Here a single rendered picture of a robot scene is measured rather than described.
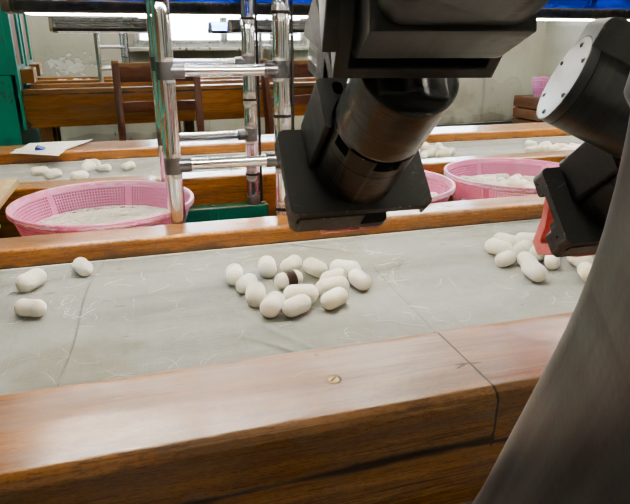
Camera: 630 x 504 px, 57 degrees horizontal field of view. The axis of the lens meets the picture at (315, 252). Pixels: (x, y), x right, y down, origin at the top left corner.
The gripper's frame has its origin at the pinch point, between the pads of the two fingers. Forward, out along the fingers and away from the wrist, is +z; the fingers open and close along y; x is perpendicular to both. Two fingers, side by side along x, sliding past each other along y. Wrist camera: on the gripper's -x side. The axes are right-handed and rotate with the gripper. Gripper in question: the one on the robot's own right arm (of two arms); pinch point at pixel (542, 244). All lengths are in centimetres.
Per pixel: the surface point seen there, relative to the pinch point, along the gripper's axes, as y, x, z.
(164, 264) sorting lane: 33.1, -11.3, 24.8
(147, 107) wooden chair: 27, -162, 208
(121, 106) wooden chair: 39, -161, 205
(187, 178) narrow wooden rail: 27, -37, 50
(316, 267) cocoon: 17.0, -5.7, 16.1
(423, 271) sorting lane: 4.2, -3.7, 16.2
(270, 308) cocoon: 24.3, 0.0, 9.7
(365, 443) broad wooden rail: 22.5, 13.9, -4.7
